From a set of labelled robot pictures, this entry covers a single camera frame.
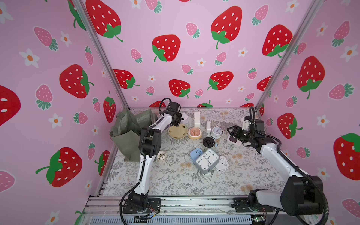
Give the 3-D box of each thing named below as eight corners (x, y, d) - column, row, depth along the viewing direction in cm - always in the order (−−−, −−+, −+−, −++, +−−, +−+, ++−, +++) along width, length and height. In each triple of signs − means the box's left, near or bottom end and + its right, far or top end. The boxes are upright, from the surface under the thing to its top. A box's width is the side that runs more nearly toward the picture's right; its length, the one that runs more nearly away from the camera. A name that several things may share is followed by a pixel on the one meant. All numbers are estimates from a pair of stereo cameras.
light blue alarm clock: (187, 157, 94) (187, 154, 91) (195, 148, 99) (195, 145, 95) (194, 163, 92) (194, 160, 88) (202, 153, 96) (203, 150, 93)
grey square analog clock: (205, 177, 85) (206, 173, 80) (193, 165, 90) (194, 161, 85) (219, 162, 91) (221, 158, 86) (208, 152, 96) (209, 147, 91)
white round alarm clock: (216, 141, 102) (217, 137, 98) (208, 134, 106) (209, 130, 102) (224, 134, 105) (225, 131, 102) (216, 128, 109) (217, 124, 106)
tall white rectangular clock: (194, 129, 109) (194, 124, 104) (193, 116, 118) (194, 111, 113) (200, 129, 109) (201, 124, 104) (199, 116, 118) (200, 111, 113)
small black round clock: (203, 149, 97) (203, 146, 94) (202, 140, 102) (202, 137, 98) (214, 149, 97) (215, 146, 94) (213, 140, 102) (214, 137, 98)
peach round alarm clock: (188, 139, 103) (188, 137, 101) (188, 129, 109) (188, 127, 107) (201, 139, 103) (201, 137, 101) (200, 129, 109) (201, 127, 107)
